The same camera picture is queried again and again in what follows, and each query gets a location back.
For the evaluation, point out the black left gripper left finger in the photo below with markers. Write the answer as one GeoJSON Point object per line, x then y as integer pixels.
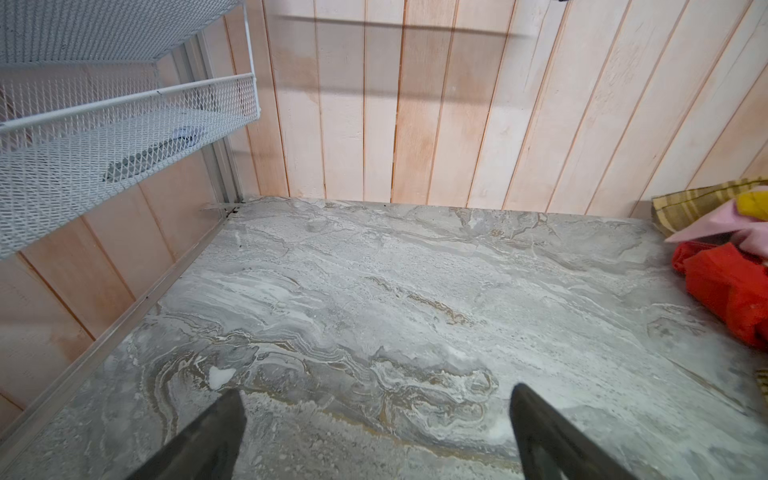
{"type": "Point", "coordinates": [207, 448]}

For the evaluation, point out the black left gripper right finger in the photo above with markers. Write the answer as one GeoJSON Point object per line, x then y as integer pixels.
{"type": "Point", "coordinates": [551, 447]}

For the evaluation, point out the red cloth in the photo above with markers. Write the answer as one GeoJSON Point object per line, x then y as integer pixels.
{"type": "Point", "coordinates": [729, 283]}

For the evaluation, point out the yellow plaid cloth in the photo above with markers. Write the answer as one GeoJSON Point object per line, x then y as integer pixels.
{"type": "Point", "coordinates": [673, 212]}

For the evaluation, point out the pink cloth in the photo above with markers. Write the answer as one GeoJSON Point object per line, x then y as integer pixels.
{"type": "Point", "coordinates": [746, 233]}

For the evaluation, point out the aluminium rail frame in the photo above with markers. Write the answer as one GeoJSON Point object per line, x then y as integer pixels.
{"type": "Point", "coordinates": [69, 299]}

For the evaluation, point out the white wire mesh shelf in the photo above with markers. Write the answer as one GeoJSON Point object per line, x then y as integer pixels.
{"type": "Point", "coordinates": [84, 113]}

